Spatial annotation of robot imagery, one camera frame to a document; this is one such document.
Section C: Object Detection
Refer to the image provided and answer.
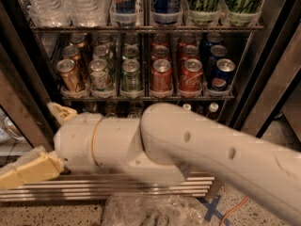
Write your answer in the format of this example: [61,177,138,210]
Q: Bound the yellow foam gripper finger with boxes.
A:
[0,146,65,189]
[47,102,77,125]

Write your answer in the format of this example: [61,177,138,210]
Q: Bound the clear water bottle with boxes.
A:
[29,0,69,27]
[71,0,111,27]

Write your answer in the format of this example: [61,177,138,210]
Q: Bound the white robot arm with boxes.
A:
[1,103,301,226]

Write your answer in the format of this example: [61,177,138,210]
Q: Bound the white-cap bottle left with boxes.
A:
[182,104,192,111]

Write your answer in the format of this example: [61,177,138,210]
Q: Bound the white-cap bottle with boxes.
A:
[205,103,219,121]
[182,104,192,111]

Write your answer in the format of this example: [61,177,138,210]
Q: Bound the white-cap bottle right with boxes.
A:
[205,103,219,121]

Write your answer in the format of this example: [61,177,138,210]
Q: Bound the stainless steel glass-door fridge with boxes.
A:
[1,0,301,202]

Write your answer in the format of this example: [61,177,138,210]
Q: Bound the gold soda can front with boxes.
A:
[55,58,86,92]

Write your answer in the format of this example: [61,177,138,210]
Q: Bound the gold soda can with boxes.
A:
[62,45,85,63]
[55,58,86,92]

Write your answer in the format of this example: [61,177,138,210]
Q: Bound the white green soda can front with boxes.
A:
[89,58,112,90]

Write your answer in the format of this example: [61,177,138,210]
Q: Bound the gold soda can middle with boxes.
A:
[62,45,85,63]

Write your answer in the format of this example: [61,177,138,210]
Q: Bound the white green can middle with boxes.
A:
[93,44,113,60]

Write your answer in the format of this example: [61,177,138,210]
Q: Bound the clear plastic bin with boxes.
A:
[102,195,205,226]

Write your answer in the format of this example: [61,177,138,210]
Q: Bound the green soda can middle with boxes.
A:
[122,45,140,59]

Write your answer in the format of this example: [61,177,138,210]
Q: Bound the orange soda can front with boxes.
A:
[150,59,172,92]

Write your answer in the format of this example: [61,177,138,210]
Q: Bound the orange soda can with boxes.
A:
[150,59,172,92]
[150,45,169,61]

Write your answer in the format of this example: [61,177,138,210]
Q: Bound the orange soda can middle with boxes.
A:
[150,45,169,61]

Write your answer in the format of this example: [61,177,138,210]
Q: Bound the red bull energy can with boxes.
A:
[114,0,135,26]

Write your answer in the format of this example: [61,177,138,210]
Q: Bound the red coca-cola can front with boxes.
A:
[179,58,203,92]

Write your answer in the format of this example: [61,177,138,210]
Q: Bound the red cola can middle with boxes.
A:
[179,45,198,61]

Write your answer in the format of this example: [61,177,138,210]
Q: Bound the blue pepsi can middle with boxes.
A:
[207,45,228,67]

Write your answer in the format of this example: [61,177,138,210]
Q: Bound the blue pepsi can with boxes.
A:
[209,58,235,91]
[207,45,228,67]

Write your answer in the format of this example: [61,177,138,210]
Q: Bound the blue pepsi can front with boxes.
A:
[209,58,235,91]

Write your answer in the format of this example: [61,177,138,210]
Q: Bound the green striped can left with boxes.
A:
[187,0,220,24]

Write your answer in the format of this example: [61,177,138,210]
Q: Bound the green striped can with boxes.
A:
[224,0,262,26]
[187,0,220,24]

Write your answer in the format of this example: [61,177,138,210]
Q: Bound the green striped can right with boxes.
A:
[224,0,262,26]

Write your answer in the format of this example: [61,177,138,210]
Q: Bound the orange power cable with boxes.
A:
[218,197,249,226]

